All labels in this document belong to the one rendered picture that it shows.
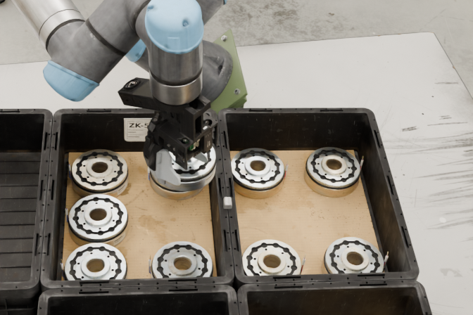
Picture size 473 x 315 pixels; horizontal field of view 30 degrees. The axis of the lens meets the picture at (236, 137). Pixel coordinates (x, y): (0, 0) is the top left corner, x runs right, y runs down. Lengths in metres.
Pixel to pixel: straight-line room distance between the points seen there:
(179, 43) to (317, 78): 0.97
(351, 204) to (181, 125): 0.48
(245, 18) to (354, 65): 1.30
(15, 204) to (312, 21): 2.03
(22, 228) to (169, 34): 0.57
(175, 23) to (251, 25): 2.23
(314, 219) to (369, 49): 0.71
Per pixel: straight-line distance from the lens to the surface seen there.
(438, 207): 1.88
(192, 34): 1.17
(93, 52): 1.27
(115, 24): 1.25
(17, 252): 1.56
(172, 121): 1.32
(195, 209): 1.61
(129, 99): 1.36
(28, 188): 1.66
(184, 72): 1.21
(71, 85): 1.28
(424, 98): 2.12
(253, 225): 1.60
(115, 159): 1.65
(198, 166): 1.43
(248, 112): 1.65
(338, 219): 1.63
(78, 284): 1.39
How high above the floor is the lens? 2.06
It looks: 45 degrees down
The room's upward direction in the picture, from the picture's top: 7 degrees clockwise
